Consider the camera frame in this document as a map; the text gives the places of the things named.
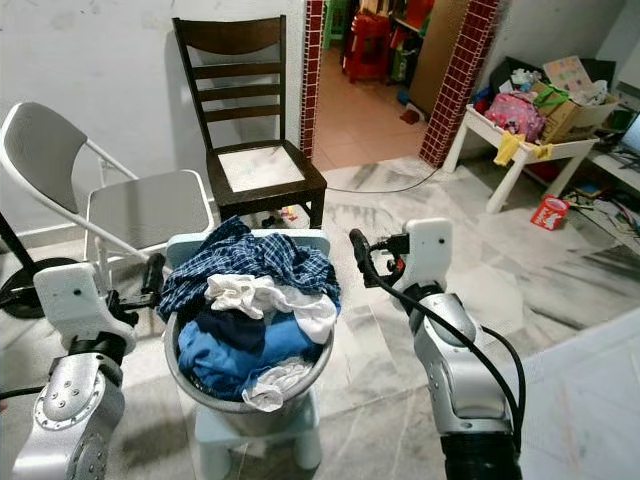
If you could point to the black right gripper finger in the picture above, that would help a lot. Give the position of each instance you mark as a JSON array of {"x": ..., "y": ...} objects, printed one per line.
[{"x": 362, "y": 252}]

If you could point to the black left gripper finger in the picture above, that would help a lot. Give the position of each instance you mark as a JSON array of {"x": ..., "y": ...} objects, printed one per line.
[{"x": 155, "y": 272}]

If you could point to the blue plaid shirt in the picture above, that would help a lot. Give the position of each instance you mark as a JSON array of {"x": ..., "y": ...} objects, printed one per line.
[{"x": 280, "y": 262}]

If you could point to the black standing fan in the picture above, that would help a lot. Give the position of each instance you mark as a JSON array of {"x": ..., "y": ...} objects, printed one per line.
[{"x": 50, "y": 290}]

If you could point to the large crumpled white cloth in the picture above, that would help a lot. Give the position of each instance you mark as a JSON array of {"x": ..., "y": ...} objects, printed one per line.
[{"x": 240, "y": 293}]

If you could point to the dark navy cloth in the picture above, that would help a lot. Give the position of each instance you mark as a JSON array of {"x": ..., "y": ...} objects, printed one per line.
[{"x": 228, "y": 328}]

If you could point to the blue cloth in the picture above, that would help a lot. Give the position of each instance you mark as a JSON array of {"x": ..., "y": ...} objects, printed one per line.
[{"x": 280, "y": 350}]

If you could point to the small white cloth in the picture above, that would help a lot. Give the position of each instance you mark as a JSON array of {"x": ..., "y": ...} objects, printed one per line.
[{"x": 278, "y": 385}]

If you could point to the long yellow cloth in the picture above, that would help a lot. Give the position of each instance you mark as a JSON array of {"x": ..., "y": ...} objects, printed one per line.
[{"x": 510, "y": 150}]

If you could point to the red white carton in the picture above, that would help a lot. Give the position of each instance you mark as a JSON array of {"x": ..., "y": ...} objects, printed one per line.
[{"x": 550, "y": 213}]

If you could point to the grey folding chair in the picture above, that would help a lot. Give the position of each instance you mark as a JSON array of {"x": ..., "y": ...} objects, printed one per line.
[{"x": 40, "y": 150}]

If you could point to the small white table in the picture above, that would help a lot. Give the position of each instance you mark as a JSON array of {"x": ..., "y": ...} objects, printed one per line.
[{"x": 520, "y": 150}]

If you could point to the short yellow cloth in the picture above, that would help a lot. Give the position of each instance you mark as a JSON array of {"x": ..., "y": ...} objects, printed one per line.
[{"x": 545, "y": 152}]

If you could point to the pink bag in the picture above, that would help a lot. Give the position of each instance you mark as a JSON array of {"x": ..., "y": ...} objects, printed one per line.
[{"x": 515, "y": 115}]

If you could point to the red plastic chair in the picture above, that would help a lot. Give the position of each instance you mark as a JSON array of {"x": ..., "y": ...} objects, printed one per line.
[{"x": 370, "y": 45}]

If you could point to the brown wooden door board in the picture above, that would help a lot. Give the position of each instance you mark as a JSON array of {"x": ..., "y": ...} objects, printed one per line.
[{"x": 438, "y": 55}]

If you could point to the open cardboard box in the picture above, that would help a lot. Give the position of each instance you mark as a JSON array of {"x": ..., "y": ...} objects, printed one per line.
[{"x": 575, "y": 115}]

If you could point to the dark wooden chair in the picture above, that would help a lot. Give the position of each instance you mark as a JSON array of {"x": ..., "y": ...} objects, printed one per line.
[{"x": 230, "y": 40}]

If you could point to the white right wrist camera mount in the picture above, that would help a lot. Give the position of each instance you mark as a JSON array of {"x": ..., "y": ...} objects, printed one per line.
[{"x": 428, "y": 250}]

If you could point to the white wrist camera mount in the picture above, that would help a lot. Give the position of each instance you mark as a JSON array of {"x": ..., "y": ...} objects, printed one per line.
[
  {"x": 428, "y": 250},
  {"x": 70, "y": 300}
]

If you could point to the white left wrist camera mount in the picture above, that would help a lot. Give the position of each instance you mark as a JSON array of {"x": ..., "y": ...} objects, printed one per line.
[{"x": 70, "y": 300}]

